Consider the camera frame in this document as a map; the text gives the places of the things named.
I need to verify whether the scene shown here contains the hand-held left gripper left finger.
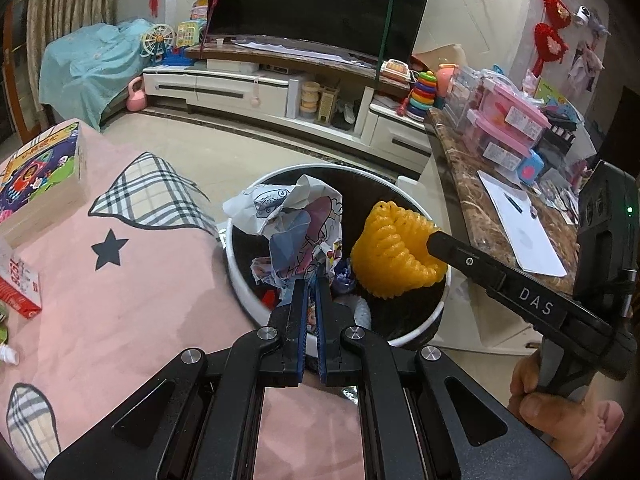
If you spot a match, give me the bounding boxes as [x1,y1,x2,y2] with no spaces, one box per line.
[44,277,311,480]

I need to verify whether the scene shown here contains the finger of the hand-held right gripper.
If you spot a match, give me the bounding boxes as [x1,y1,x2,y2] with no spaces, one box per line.
[426,229,571,333]

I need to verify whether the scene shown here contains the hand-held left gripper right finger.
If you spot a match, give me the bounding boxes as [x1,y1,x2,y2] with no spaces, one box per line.
[316,276,573,480]

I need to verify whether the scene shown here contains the white foam fruit net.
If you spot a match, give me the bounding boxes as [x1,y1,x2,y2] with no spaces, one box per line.
[350,295,373,328]

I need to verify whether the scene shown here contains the blue snack bag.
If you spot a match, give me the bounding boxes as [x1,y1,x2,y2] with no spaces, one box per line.
[332,260,356,293]

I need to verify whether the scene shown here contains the white rimmed trash bin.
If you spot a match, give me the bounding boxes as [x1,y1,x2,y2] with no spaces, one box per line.
[220,162,453,348]

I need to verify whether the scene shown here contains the yellow spiral toy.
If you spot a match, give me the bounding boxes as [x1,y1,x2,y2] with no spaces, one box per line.
[349,201,447,301]

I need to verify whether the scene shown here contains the red white carton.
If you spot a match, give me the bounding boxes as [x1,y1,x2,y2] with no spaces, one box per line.
[0,237,43,320]

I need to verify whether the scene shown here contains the person's right hand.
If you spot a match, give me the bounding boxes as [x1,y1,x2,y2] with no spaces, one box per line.
[510,347,608,480]

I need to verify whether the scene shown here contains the white paper sheet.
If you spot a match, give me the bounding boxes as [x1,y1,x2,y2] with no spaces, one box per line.
[476,169,568,277]

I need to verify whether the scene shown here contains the marble counter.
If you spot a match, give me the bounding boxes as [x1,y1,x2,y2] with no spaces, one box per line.
[424,107,596,296]

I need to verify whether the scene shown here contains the teal pink toy box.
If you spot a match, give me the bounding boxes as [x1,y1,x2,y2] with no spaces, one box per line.
[517,152,546,186]

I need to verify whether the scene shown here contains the black bottle organizer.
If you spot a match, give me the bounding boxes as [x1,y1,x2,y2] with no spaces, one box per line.
[542,110,581,156]

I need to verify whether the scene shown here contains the pink lidded storage box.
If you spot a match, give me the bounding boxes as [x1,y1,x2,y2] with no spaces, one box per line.
[475,82,551,141]
[465,110,533,171]

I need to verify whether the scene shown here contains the pink printed blanket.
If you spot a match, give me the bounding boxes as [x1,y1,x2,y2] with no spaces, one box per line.
[0,119,361,480]

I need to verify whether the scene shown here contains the hanging pink doll clothes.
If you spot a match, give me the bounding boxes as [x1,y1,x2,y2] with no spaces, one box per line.
[567,45,601,96]

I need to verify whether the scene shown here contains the brown cardboard box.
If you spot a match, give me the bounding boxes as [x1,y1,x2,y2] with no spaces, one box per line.
[410,42,471,81]

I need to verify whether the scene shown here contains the toy cash register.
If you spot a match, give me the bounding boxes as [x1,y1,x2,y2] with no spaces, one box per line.
[381,59,413,81]

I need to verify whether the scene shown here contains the wooden slatted holder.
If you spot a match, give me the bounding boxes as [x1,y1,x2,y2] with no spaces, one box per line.
[317,85,338,125]

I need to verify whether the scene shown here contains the stack of round containers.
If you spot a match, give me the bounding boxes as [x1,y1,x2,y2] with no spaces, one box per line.
[300,81,321,118]

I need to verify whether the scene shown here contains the white television cabinet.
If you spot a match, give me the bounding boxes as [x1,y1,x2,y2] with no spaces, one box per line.
[142,40,436,173]

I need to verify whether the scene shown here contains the pink kettlebell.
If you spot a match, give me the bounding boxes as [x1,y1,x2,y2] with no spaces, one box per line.
[125,77,147,112]

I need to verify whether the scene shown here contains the colourful puzzle box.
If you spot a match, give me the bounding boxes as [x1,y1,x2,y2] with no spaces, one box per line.
[0,121,87,248]

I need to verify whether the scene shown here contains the black flat screen television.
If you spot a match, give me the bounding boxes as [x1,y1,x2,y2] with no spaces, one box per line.
[206,0,437,58]

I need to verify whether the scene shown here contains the yellow green activity cube toy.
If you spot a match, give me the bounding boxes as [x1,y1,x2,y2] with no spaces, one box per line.
[175,20,206,48]

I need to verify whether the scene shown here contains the ferris wheel toy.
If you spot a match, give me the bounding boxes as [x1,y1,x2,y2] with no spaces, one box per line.
[141,22,176,63]

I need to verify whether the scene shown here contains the teal covered armchair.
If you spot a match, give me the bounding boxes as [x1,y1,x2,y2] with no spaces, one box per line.
[39,19,166,131]

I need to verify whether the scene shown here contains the wooden framed glass door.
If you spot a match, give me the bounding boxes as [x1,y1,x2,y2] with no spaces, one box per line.
[0,0,41,141]

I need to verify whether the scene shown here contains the stacking ring toy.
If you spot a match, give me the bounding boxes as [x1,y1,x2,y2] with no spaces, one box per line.
[404,69,437,117]

